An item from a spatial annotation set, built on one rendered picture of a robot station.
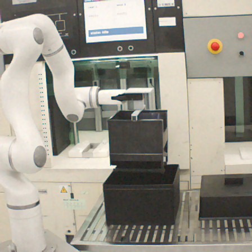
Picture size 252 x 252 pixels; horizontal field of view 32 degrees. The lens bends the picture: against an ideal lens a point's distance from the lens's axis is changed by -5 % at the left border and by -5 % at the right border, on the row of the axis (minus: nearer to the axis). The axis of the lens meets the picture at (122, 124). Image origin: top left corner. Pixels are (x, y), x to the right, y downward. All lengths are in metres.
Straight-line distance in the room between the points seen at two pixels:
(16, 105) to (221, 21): 1.02
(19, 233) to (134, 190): 0.47
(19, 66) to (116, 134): 0.49
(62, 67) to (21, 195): 0.51
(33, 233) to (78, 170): 0.73
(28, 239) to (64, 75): 0.62
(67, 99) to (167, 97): 0.52
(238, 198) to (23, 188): 0.82
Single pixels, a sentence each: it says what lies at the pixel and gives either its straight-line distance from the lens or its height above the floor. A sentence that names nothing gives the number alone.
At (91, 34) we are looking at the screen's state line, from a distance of 2.12.
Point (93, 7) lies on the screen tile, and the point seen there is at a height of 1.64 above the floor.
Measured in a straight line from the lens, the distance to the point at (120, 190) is 1.75.
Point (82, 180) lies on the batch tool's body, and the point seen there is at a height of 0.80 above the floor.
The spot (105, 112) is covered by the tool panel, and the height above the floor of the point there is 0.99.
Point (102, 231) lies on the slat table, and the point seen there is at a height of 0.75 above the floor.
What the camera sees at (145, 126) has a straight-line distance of 1.70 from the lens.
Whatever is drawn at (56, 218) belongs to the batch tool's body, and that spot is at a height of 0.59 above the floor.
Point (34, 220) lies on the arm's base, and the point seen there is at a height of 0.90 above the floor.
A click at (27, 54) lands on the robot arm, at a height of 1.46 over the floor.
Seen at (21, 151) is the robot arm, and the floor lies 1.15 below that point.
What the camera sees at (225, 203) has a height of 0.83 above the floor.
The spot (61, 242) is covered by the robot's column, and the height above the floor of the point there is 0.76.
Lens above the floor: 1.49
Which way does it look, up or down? 11 degrees down
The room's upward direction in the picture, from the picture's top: 4 degrees counter-clockwise
